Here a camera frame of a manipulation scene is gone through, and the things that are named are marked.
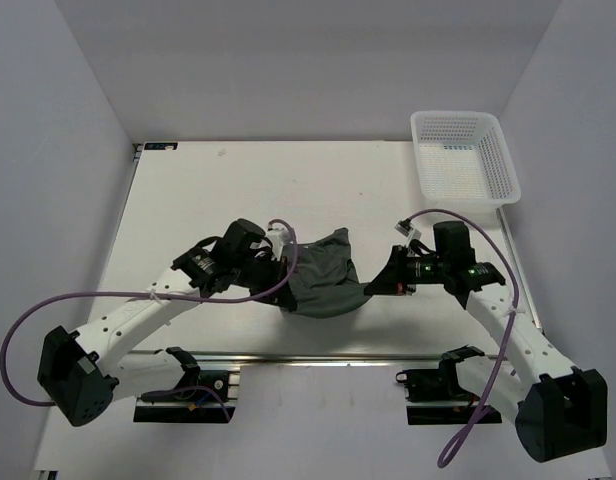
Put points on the dark green t-shirt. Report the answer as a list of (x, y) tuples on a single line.
[(325, 283)]

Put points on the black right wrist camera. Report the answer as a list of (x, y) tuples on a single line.
[(479, 275)]

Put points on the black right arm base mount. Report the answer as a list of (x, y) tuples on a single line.
[(429, 402)]

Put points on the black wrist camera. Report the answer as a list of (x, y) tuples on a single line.
[(479, 275), (197, 264)]

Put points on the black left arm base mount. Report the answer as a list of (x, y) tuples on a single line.
[(215, 404)]

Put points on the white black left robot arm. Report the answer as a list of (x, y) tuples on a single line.
[(85, 370)]

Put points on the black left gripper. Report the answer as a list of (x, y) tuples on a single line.
[(278, 271)]

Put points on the white perforated plastic basket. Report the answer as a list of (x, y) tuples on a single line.
[(463, 162)]

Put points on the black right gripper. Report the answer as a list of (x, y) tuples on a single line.
[(394, 277)]

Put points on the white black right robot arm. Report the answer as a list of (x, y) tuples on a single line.
[(556, 408)]

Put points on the dark label sticker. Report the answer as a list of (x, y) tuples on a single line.
[(160, 146)]

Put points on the aluminium table edge rail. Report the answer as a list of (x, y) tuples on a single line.
[(308, 356)]

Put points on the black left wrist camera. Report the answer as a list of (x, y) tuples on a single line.
[(197, 264)]

